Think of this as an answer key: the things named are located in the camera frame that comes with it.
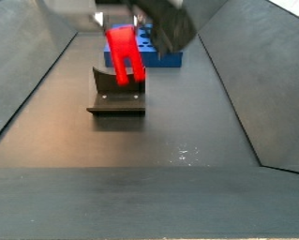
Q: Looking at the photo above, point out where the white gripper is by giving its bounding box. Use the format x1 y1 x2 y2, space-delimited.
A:
35 0 143 32

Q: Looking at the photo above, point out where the red square-circle object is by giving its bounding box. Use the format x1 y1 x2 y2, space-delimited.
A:
106 25 146 86

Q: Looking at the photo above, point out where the black curved fixture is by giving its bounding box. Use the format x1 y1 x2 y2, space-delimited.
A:
87 68 146 114

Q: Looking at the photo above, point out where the blue shape-sorting block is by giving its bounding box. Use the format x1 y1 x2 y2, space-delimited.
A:
103 23 184 68

